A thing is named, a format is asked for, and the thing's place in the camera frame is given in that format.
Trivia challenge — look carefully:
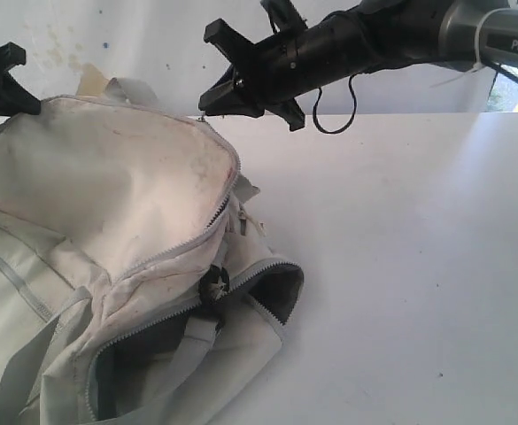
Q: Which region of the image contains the black right camera cable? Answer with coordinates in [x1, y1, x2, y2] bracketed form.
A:
[312, 74, 358, 135]

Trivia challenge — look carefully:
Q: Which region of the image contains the white cable tie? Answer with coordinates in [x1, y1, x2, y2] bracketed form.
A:
[431, 1, 501, 88]

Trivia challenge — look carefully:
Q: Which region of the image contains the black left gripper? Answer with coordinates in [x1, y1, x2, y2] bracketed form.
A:
[0, 42, 42, 116]

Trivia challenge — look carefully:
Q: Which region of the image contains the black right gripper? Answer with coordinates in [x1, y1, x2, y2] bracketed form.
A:
[198, 11, 374, 131]

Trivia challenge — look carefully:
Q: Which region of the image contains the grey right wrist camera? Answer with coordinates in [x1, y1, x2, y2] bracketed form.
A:
[260, 0, 308, 35]

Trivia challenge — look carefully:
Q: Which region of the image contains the white fabric backpack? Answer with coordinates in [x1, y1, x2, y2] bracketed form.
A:
[0, 79, 304, 424]

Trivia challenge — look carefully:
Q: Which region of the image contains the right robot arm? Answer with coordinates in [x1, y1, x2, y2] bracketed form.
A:
[198, 1, 518, 131]

